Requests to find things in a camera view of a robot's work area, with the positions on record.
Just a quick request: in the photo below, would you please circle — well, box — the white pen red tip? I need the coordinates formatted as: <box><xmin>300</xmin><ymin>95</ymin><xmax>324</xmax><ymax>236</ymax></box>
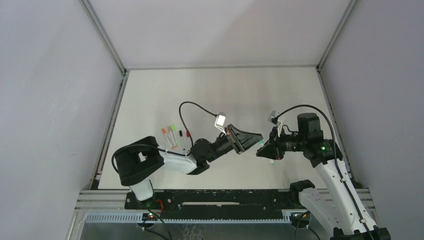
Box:
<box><xmin>186</xmin><ymin>136</ymin><xmax>192</xmax><ymax>152</ymax></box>

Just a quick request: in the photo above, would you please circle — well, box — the white pen green end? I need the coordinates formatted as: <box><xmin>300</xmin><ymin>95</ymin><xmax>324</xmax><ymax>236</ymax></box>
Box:
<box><xmin>172</xmin><ymin>130</ymin><xmax>179</xmax><ymax>146</ymax></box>

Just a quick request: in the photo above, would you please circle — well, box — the white pen orange tip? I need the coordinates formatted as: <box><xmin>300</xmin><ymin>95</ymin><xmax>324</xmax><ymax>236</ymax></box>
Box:
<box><xmin>167</xmin><ymin>125</ymin><xmax>178</xmax><ymax>148</ymax></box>

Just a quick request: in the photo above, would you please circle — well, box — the white pen peach end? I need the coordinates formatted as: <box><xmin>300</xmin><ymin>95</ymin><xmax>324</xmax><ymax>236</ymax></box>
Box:
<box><xmin>164</xmin><ymin>133</ymin><xmax>175</xmax><ymax>149</ymax></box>

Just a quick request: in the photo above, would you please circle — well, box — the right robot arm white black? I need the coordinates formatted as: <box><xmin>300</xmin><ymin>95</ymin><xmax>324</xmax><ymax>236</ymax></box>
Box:
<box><xmin>256</xmin><ymin>111</ymin><xmax>391</xmax><ymax>240</ymax></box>

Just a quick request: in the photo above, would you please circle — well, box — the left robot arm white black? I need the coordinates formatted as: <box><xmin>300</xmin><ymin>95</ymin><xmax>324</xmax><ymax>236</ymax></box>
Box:
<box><xmin>111</xmin><ymin>124</ymin><xmax>263</xmax><ymax>203</ymax></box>

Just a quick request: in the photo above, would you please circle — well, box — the small circuit board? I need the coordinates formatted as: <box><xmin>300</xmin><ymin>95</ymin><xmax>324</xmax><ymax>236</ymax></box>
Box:
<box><xmin>141</xmin><ymin>212</ymin><xmax>160</xmax><ymax>222</ymax></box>

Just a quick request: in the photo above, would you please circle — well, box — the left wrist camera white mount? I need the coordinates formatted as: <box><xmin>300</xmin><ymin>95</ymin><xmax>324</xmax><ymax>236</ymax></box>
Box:
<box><xmin>214</xmin><ymin>112</ymin><xmax>227</xmax><ymax>135</ymax></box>

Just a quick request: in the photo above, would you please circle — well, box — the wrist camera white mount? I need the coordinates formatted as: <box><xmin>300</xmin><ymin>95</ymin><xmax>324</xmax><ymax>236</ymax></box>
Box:
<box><xmin>268</xmin><ymin>110</ymin><xmax>284</xmax><ymax>137</ymax></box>
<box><xmin>214</xmin><ymin>112</ymin><xmax>227</xmax><ymax>135</ymax></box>

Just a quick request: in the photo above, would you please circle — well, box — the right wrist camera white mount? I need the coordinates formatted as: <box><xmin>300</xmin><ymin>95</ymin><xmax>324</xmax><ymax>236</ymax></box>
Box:
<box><xmin>268</xmin><ymin>110</ymin><xmax>284</xmax><ymax>137</ymax></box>

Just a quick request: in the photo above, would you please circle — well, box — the right black camera cable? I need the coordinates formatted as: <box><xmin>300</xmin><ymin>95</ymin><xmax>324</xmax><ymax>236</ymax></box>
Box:
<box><xmin>273</xmin><ymin>104</ymin><xmax>375</xmax><ymax>240</ymax></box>

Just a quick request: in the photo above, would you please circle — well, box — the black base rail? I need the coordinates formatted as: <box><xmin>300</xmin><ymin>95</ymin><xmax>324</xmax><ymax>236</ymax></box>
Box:
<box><xmin>124</xmin><ymin>189</ymin><xmax>306</xmax><ymax>221</ymax></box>

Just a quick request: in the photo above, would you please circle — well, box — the aluminium frame profile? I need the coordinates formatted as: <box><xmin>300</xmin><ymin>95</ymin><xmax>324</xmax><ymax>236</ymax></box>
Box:
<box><xmin>87</xmin><ymin>70</ymin><xmax>129</xmax><ymax>190</ymax></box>

